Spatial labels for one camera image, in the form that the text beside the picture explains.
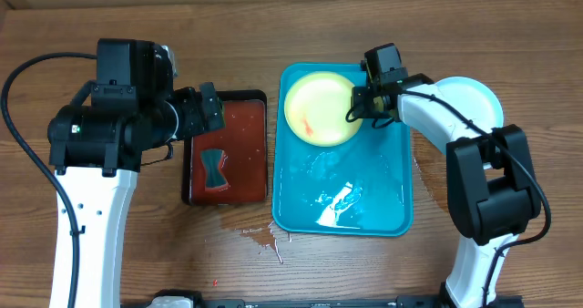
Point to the light blue plate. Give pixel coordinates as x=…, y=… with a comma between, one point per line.
x=474, y=100

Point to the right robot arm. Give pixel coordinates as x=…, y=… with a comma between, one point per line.
x=493, y=197

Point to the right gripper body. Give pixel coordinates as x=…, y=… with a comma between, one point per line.
x=367, y=105

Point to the black tray with red water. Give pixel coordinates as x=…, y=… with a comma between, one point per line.
x=244, y=141

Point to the dark green sponge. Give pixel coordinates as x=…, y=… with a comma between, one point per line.
x=213, y=161

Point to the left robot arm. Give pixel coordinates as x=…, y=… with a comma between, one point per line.
x=96, y=151

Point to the yellow-green plate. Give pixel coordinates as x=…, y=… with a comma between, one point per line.
x=315, y=109

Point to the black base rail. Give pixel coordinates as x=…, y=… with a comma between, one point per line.
x=194, y=299

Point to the teal plastic tray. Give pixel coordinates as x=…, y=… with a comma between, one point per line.
x=361, y=187

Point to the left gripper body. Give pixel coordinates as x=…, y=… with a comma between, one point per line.
x=189, y=125

